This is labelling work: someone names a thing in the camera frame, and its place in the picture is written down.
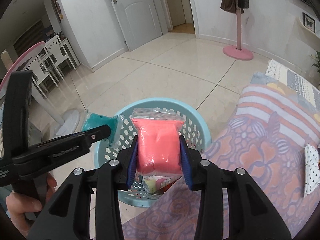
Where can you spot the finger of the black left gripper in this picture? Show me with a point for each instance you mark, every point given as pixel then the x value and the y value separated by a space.
pixel 54 153

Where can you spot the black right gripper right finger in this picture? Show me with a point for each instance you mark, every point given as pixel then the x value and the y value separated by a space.
pixel 251 213

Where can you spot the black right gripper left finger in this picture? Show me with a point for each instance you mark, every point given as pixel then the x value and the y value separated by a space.
pixel 66 215

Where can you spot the teal green packet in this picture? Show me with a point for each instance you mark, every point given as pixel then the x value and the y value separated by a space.
pixel 112 125

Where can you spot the white black dotted pouch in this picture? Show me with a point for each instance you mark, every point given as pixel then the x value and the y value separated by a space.
pixel 311 169

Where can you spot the pink tissue packet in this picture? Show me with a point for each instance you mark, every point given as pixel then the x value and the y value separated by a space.
pixel 158 141

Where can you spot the pink white spray can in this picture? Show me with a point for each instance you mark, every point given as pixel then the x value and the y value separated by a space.
pixel 153 184

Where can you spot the white room door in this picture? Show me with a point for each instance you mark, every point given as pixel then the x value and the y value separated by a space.
pixel 138 20

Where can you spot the person's left hand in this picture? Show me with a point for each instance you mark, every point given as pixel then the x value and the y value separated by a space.
pixel 18 205

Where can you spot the white standing fan base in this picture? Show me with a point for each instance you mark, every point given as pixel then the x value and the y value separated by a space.
pixel 65 124

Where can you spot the white dining chair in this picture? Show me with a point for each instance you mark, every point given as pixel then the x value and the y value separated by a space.
pixel 47 64

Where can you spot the patterned purple table cloth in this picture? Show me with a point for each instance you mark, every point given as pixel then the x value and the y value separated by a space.
pixel 266 135

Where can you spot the light blue laundry basket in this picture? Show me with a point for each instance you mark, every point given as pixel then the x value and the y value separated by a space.
pixel 194 130

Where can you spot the striped grey white mat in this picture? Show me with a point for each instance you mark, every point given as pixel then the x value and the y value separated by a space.
pixel 288 82

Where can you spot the pink coat stand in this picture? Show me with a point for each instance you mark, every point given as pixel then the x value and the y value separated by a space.
pixel 238 52

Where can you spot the green potted plant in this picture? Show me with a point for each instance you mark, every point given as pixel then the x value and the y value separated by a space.
pixel 316 59

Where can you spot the framed butterfly picture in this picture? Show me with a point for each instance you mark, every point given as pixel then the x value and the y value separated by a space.
pixel 309 22

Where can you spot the brown hanging handbag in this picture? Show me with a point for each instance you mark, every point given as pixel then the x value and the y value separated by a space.
pixel 229 6

